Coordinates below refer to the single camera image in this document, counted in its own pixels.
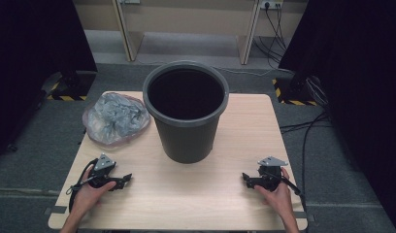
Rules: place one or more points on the person's right hand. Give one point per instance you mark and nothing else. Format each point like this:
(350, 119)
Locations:
(280, 197)

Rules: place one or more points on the person's left hand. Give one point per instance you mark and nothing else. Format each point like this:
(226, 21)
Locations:
(89, 195)

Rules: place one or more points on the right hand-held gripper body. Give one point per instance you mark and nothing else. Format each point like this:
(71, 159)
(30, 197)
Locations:
(270, 173)

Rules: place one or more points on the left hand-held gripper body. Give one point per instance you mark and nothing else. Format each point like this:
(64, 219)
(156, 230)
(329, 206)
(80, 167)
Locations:
(104, 163)

